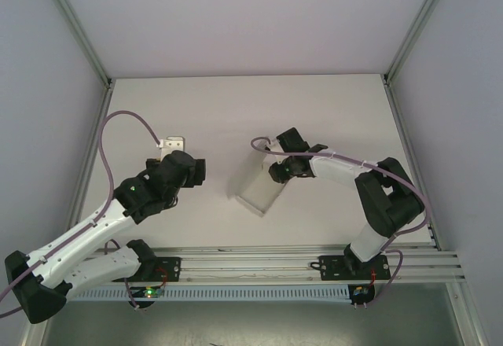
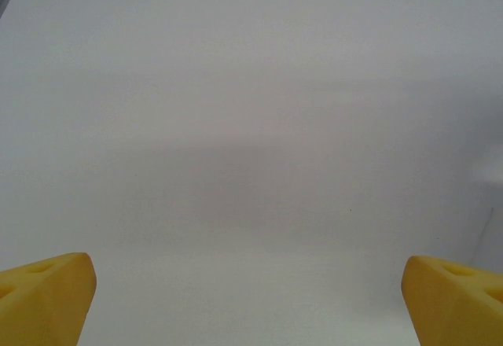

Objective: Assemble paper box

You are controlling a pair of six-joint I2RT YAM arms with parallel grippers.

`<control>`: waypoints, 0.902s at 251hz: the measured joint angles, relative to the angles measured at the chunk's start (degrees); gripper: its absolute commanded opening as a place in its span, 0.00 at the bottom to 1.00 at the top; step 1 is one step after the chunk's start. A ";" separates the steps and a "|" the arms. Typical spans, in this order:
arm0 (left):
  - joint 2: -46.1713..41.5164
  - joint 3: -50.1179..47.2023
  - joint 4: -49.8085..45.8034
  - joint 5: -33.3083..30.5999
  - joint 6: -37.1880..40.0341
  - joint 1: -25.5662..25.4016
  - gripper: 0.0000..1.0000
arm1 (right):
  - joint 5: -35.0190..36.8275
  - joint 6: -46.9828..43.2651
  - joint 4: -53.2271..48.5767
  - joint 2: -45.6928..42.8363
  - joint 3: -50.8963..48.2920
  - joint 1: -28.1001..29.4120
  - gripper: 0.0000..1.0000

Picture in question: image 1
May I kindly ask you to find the white slotted cable duct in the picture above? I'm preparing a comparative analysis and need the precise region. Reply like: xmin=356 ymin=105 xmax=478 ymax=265
xmin=72 ymin=285 xmax=351 ymax=304

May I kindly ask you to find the right lower aluminium strut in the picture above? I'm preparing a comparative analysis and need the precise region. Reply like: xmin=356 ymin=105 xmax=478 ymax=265
xmin=447 ymin=282 xmax=488 ymax=346

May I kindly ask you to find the white paper box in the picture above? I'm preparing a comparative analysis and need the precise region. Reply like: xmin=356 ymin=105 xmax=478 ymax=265
xmin=227 ymin=147 xmax=286 ymax=219

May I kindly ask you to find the aluminium table side rail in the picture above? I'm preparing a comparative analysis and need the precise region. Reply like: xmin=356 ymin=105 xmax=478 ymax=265
xmin=61 ymin=80 xmax=116 ymax=256
xmin=383 ymin=82 xmax=444 ymax=251

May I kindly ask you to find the left lower aluminium strut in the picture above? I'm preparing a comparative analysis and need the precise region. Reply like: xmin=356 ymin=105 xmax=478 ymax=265
xmin=18 ymin=314 xmax=53 ymax=346

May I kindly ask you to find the grey metal sheet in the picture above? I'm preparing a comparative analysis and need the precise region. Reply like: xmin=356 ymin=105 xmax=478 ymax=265
xmin=42 ymin=282 xmax=483 ymax=346

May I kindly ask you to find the left aluminium table side rail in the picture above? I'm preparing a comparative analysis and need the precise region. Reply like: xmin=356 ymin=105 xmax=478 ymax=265
xmin=61 ymin=80 xmax=116 ymax=256

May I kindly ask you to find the aluminium strut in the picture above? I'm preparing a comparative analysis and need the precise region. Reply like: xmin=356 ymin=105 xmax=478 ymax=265
xmin=447 ymin=282 xmax=488 ymax=346
xmin=18 ymin=314 xmax=53 ymax=346

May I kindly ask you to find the aluminium frame post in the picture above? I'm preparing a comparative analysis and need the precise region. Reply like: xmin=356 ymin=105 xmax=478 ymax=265
xmin=38 ymin=0 xmax=116 ymax=88
xmin=383 ymin=0 xmax=459 ymax=86

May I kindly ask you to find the left aluminium frame post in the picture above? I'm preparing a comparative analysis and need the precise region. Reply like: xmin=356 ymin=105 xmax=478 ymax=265
xmin=38 ymin=0 xmax=116 ymax=88

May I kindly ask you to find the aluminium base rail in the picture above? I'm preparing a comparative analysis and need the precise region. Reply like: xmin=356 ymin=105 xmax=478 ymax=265
xmin=80 ymin=245 xmax=467 ymax=284

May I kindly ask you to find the right aluminium table side rail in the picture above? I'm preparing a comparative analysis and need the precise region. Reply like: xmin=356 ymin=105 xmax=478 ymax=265
xmin=383 ymin=82 xmax=444 ymax=251

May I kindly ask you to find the right aluminium frame post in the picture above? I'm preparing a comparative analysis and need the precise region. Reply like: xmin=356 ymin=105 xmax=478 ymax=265
xmin=383 ymin=0 xmax=459 ymax=86

